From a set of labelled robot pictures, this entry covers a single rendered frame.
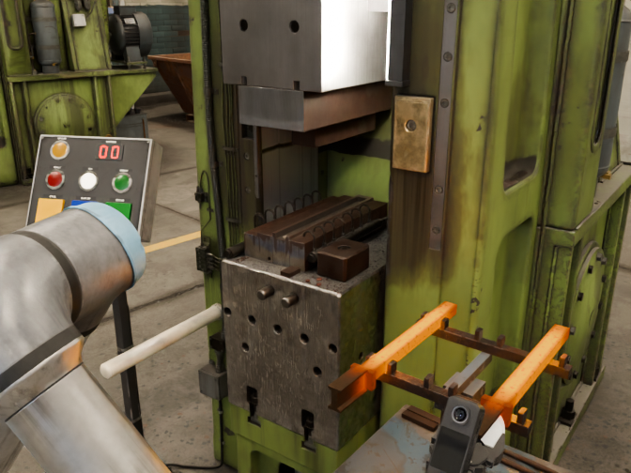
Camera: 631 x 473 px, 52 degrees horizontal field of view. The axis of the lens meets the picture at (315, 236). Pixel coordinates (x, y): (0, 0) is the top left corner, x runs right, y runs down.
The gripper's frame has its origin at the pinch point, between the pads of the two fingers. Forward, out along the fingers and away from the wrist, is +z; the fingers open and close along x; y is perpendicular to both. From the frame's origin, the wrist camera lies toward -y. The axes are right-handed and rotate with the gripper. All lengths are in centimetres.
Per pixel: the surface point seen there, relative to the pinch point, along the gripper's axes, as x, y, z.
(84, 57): -497, -2, 288
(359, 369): -24.4, 2.8, 2.4
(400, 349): -22.7, 3.7, 14.1
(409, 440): -24.0, 30.9, 23.9
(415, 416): -26, 30, 31
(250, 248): -82, 6, 39
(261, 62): -77, -43, 39
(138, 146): -117, -18, 34
